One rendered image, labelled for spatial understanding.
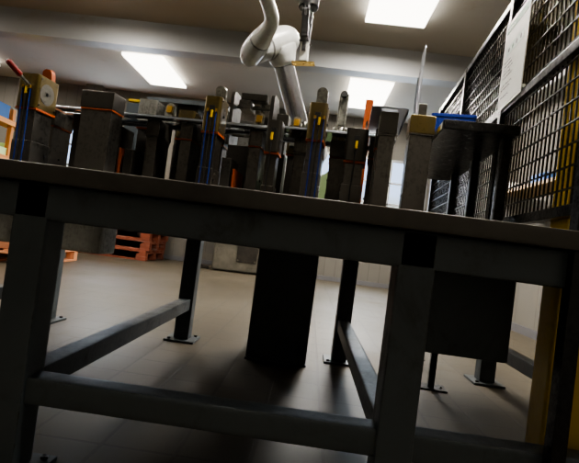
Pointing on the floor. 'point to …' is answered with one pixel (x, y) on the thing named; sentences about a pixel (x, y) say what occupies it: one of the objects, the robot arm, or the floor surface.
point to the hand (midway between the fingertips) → (303, 52)
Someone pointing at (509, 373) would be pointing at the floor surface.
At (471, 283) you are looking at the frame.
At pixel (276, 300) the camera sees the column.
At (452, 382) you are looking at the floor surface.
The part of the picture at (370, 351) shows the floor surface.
